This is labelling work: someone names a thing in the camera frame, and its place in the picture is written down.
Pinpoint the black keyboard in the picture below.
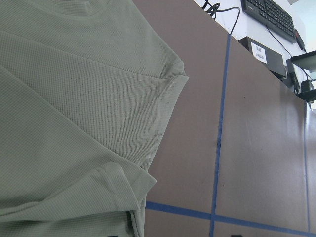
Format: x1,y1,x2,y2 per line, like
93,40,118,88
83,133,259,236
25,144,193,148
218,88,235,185
240,0,297,43

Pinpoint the black box with label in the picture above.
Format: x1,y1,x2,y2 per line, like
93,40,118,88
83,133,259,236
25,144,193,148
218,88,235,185
238,37,287,79

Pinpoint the olive green long-sleeve shirt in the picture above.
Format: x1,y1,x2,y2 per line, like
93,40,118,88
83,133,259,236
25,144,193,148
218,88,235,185
0,0,188,237

